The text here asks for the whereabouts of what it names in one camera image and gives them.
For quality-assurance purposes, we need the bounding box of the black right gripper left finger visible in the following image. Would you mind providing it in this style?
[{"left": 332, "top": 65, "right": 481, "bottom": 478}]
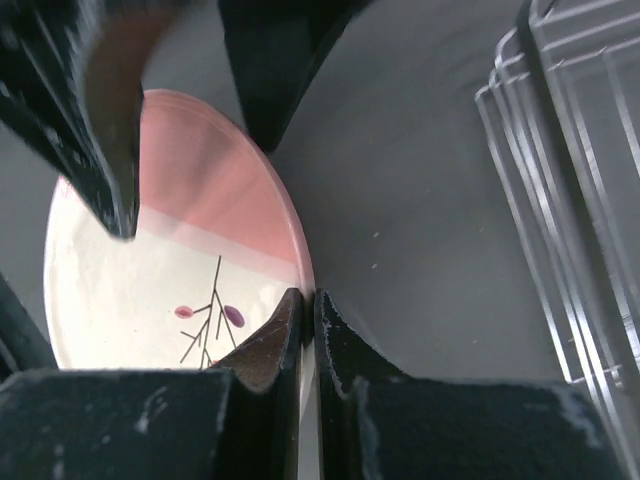
[{"left": 1, "top": 289, "right": 304, "bottom": 479}]

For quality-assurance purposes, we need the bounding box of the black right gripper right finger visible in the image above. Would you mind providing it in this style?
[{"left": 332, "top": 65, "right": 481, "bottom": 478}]
[{"left": 313, "top": 289, "right": 625, "bottom": 480}]

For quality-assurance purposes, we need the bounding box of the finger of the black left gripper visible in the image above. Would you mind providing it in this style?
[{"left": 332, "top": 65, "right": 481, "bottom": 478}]
[
  {"left": 218, "top": 0, "right": 370, "bottom": 153},
  {"left": 1, "top": 1, "right": 186, "bottom": 240}
]

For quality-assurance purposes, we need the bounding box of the pink and cream plate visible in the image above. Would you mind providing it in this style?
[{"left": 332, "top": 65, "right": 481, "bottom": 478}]
[{"left": 43, "top": 90, "right": 314, "bottom": 421}]

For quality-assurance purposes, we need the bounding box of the metal wire dish rack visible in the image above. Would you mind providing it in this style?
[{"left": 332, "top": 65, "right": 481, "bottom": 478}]
[{"left": 473, "top": 0, "right": 640, "bottom": 391}]

